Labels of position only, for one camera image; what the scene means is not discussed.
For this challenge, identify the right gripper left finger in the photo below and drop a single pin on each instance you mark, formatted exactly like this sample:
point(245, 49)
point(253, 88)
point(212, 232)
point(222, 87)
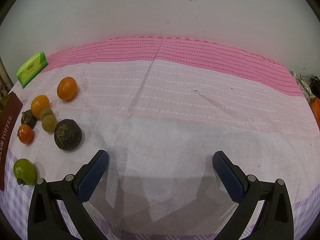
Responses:
point(45, 220)

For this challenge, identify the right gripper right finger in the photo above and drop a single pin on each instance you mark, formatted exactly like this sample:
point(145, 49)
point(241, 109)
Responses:
point(275, 220)

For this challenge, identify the dark passion fruit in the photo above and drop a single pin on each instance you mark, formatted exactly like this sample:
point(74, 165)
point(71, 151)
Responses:
point(67, 135)

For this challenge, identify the small red tomato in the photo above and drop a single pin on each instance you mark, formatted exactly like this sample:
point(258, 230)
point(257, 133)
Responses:
point(25, 134)

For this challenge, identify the brown longan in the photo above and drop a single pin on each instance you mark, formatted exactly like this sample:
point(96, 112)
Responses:
point(44, 112)
point(49, 123)

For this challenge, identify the dark mangosteen with calyx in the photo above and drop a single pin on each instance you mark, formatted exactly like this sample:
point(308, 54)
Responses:
point(28, 118)

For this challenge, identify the yellow-orange mandarin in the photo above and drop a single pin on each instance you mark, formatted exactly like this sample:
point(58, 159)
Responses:
point(38, 104)

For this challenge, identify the orange mandarin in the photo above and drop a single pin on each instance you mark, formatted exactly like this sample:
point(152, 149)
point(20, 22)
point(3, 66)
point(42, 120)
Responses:
point(67, 88)

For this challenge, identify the gold rectangular tin tray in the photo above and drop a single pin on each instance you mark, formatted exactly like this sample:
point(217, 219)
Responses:
point(11, 106)

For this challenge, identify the orange bag at edge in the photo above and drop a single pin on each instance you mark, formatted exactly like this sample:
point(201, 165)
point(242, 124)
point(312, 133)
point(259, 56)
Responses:
point(315, 108)

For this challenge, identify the green tissue box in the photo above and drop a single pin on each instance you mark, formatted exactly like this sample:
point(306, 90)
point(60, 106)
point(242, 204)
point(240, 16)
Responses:
point(31, 68)

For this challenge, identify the pink purple checked tablecloth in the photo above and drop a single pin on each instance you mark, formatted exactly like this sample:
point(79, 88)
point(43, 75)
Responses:
point(161, 107)

